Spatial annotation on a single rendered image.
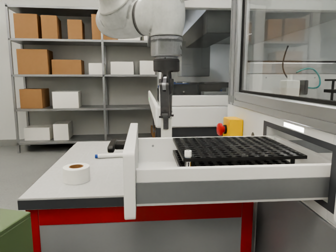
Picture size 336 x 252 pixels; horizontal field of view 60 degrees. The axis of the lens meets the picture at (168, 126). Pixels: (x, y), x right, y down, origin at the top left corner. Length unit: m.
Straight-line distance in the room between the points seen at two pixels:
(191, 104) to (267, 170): 0.93
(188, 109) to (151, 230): 0.75
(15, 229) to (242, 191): 0.33
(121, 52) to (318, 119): 4.30
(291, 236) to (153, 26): 0.61
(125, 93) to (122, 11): 3.89
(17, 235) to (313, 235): 0.49
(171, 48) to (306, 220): 0.52
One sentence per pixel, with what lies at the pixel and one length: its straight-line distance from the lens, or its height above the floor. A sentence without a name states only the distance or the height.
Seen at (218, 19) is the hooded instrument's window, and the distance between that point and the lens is 1.46.
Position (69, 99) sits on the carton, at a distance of 4.34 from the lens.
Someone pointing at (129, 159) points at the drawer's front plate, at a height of 0.92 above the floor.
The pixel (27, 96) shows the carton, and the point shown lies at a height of 0.79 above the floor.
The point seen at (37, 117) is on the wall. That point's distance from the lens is 4.96.
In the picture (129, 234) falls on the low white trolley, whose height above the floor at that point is 0.65.
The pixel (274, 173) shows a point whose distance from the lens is 0.51.
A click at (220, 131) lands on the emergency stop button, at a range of 0.92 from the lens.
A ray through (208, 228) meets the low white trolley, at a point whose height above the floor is 0.66.
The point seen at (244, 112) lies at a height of 0.93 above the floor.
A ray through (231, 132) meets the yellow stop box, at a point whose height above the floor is 0.87.
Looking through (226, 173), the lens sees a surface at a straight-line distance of 0.48.
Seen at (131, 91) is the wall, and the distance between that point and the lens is 4.73.
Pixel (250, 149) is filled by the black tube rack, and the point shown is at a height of 0.90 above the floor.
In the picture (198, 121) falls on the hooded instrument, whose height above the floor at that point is 0.83.
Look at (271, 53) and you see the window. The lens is 0.80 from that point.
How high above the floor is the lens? 1.04
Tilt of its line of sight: 9 degrees down
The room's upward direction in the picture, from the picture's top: straight up
